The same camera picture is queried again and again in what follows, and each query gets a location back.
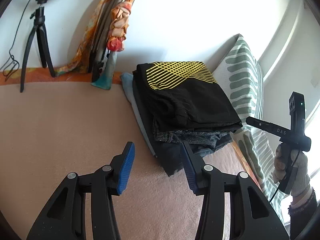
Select black ring light cable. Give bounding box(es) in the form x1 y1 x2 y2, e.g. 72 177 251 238
0 0 32 82

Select pink towel blanket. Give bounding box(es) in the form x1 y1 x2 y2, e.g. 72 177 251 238
0 81 251 240

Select folded grey blue garment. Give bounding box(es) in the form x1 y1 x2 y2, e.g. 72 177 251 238
120 73 157 157

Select right gloved hand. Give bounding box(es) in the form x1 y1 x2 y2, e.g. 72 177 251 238
272 143 311 198

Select black mini tripod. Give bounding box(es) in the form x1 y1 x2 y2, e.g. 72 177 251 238
20 0 56 93

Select folded tripod with orange scarf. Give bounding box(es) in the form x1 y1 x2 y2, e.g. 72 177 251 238
55 0 135 90

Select green white leaf pillow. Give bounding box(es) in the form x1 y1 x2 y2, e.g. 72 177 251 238
213 34 285 219

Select folded dark grey pants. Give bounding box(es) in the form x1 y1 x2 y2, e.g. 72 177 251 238
151 122 232 177

